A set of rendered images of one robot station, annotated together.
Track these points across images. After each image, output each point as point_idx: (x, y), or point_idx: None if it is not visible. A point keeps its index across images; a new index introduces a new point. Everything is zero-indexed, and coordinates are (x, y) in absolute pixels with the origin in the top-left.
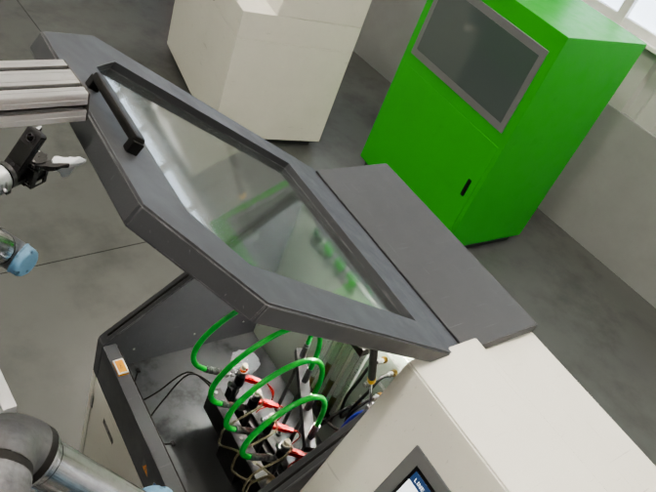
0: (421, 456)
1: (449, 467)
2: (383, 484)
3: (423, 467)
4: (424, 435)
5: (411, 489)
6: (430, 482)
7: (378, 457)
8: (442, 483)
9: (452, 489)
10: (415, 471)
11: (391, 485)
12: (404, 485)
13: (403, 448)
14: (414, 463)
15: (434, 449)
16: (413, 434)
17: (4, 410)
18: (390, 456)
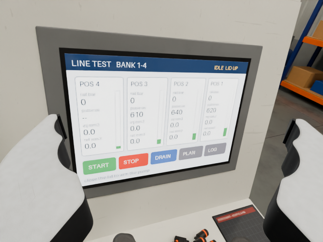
0: (52, 32)
1: (87, 8)
2: (50, 109)
3: (66, 41)
4: (31, 6)
5: (78, 77)
6: (86, 47)
7: (15, 94)
8: (97, 33)
9: (109, 28)
10: (64, 55)
11: (59, 99)
12: (69, 82)
13: (27, 49)
14: (54, 48)
15: (56, 7)
16: (19, 20)
17: None
18: (25, 75)
